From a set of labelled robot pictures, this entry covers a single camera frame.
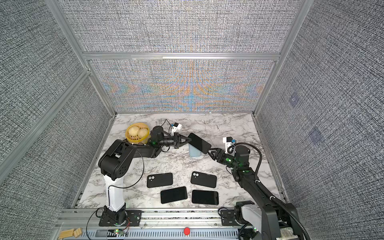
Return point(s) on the dark blue smartphone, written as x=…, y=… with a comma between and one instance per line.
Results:
x=198, y=143

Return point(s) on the wooden blocks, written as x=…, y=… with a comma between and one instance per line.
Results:
x=75, y=233

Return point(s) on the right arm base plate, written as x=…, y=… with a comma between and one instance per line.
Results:
x=228, y=218

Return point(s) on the black smartphone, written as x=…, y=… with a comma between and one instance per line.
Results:
x=173, y=195
x=205, y=197

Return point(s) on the left steamed bun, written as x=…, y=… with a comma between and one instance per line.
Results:
x=133, y=131

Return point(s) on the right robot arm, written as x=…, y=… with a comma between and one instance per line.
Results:
x=266, y=213

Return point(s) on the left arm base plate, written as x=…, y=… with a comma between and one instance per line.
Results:
x=120, y=218

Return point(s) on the black smartphone right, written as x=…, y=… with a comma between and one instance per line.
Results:
x=205, y=197

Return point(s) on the steamed bun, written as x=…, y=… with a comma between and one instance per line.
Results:
x=133, y=131
x=142, y=133

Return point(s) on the right steamed bun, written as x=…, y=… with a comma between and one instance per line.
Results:
x=142, y=133

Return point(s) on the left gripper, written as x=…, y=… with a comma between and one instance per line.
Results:
x=182, y=138

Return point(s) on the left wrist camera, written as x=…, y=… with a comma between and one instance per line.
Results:
x=176, y=127

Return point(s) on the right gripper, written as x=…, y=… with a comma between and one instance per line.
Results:
x=217, y=156

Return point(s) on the light blue phone case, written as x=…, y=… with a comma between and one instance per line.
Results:
x=193, y=152

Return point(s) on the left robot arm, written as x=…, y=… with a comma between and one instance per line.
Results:
x=115, y=163

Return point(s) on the black phone case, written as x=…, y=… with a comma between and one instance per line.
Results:
x=159, y=180
x=203, y=179

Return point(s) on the black smartphone left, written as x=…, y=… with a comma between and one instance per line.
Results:
x=173, y=195

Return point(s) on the red emergency button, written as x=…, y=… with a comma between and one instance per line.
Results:
x=187, y=231

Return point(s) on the black phone case left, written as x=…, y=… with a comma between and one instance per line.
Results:
x=159, y=180

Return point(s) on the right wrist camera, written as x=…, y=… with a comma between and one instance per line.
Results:
x=228, y=141

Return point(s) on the yellow bamboo steamer basket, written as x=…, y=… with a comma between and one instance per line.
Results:
x=137, y=140

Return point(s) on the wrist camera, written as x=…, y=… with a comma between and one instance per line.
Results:
x=176, y=127
x=228, y=141

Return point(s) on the black phone case right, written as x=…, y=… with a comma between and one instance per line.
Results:
x=203, y=179

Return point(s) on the aluminium front rail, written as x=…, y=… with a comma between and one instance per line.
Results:
x=155, y=224

